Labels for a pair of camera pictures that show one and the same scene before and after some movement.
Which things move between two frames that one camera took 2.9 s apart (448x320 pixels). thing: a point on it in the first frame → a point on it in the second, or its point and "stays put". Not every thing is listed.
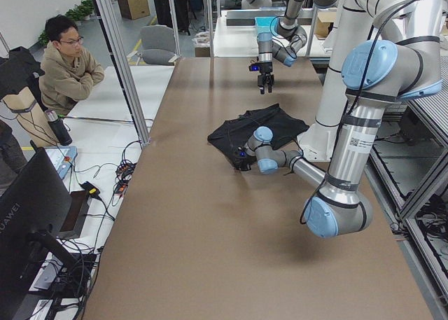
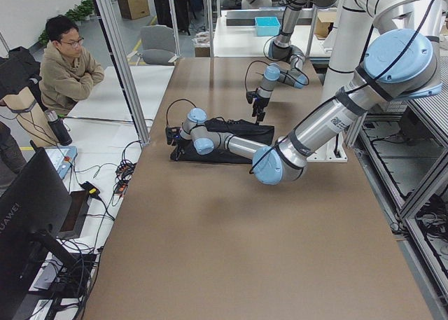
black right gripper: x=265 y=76 → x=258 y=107
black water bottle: x=59 y=127 stays put
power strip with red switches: x=124 y=171 stays put
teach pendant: x=62 y=157 stays put
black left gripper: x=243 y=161 → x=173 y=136
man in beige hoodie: x=68 y=74 stays put
